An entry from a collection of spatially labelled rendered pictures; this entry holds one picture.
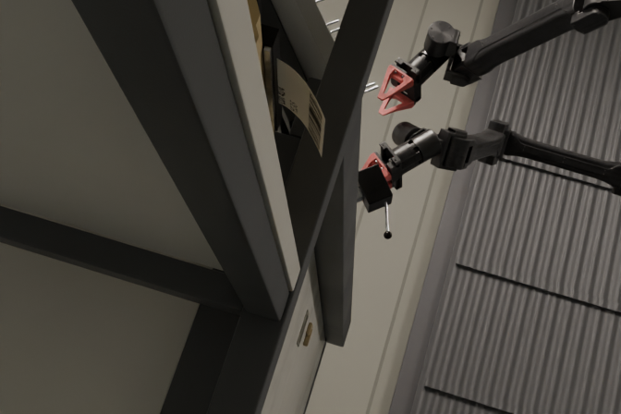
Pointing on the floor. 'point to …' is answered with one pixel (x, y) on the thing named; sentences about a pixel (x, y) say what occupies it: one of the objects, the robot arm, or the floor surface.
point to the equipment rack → (171, 132)
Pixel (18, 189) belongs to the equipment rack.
